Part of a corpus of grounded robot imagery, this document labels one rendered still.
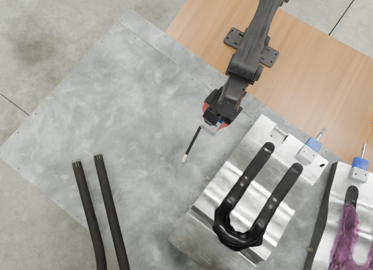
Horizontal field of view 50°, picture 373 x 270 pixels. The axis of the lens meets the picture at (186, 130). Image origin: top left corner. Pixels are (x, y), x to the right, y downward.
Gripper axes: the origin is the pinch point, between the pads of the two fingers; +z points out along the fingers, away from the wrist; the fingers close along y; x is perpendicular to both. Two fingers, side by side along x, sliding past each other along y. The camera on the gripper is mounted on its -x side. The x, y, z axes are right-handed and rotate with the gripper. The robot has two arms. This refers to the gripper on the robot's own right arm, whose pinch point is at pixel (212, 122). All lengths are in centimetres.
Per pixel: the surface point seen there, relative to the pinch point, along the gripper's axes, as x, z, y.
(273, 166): 4.8, 4.6, 23.2
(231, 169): -3.4, 8.9, 13.2
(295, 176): 6.4, 4.1, 30.4
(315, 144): 15.9, -3.0, 29.6
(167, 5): 105, 55, -73
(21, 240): -31, 122, -47
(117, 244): -38.6, 24.9, -0.2
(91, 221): -36.9, 28.3, -11.2
